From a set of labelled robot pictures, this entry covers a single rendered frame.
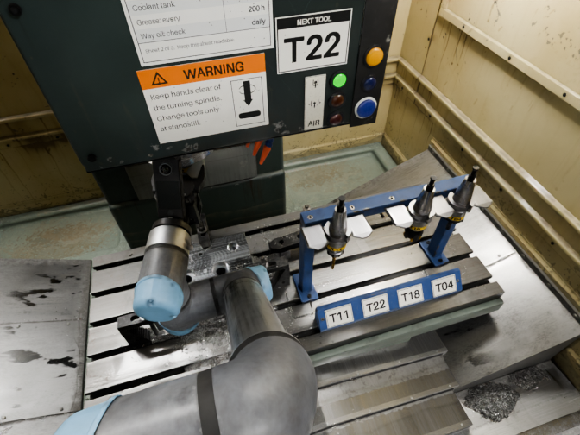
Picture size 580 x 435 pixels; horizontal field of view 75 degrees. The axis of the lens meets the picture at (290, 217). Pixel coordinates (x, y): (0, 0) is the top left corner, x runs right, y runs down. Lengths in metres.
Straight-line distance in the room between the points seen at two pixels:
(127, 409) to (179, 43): 0.38
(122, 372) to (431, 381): 0.89
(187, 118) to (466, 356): 1.13
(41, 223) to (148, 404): 1.78
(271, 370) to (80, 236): 1.64
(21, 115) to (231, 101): 1.34
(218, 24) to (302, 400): 0.41
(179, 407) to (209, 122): 0.36
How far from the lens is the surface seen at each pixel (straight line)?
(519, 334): 1.41
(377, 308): 1.12
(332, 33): 0.53
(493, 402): 1.43
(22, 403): 1.49
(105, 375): 1.16
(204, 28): 0.49
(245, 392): 0.35
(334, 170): 2.01
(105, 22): 0.49
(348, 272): 1.21
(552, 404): 1.51
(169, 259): 0.65
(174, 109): 0.53
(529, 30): 1.36
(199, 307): 0.72
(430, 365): 1.33
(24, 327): 1.61
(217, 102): 0.53
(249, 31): 0.50
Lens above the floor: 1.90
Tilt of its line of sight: 48 degrees down
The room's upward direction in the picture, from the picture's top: 1 degrees counter-clockwise
